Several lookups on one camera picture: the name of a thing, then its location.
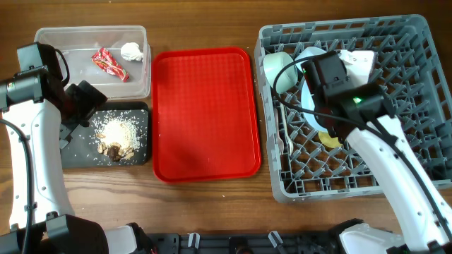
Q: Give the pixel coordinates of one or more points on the rice and peanut scraps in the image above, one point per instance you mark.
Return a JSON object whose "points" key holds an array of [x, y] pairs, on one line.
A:
{"points": [[120, 137]]}

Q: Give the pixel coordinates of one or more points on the mint green bowl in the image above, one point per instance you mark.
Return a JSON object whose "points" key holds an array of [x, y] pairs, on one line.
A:
{"points": [[273, 64]]}

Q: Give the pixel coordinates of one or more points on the white plastic spoon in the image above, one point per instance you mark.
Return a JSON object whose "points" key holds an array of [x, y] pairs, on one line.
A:
{"points": [[290, 146]]}

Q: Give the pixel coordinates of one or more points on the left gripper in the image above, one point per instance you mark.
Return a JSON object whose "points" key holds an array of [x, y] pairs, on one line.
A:
{"points": [[90, 99]]}

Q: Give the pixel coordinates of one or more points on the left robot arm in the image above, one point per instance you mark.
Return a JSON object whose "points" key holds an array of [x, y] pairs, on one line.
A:
{"points": [[34, 104]]}

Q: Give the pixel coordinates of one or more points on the red serving tray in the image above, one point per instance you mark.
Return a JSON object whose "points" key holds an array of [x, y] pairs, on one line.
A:
{"points": [[205, 125]]}

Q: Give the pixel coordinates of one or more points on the red snack wrapper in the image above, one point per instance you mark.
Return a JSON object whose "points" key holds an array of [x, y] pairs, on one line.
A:
{"points": [[104, 60]]}

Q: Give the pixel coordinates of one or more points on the black plastic tray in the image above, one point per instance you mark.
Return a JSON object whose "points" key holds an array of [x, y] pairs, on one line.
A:
{"points": [[80, 152]]}

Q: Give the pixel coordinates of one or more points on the white plastic fork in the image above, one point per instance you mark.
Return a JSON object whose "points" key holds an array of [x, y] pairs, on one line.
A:
{"points": [[278, 139]]}

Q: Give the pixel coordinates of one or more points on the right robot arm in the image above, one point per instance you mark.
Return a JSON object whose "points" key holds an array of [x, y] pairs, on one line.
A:
{"points": [[376, 135]]}

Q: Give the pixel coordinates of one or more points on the light blue plate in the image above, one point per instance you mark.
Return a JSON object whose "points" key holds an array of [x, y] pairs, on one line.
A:
{"points": [[307, 102]]}

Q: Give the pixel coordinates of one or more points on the yellow plastic cup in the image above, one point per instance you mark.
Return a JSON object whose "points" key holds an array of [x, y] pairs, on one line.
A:
{"points": [[328, 141]]}

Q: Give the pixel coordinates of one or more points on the small light blue bowl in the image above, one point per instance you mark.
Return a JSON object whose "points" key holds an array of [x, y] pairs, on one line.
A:
{"points": [[306, 54]]}

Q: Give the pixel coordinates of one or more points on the white napkin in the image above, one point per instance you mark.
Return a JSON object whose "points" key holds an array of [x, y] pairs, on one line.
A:
{"points": [[131, 52]]}

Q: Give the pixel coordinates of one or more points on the grey dishwasher rack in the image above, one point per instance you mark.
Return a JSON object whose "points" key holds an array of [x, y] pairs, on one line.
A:
{"points": [[407, 68]]}

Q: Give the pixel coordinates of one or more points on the clear plastic bin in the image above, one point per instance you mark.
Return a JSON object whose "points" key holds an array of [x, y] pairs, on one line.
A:
{"points": [[79, 44]]}

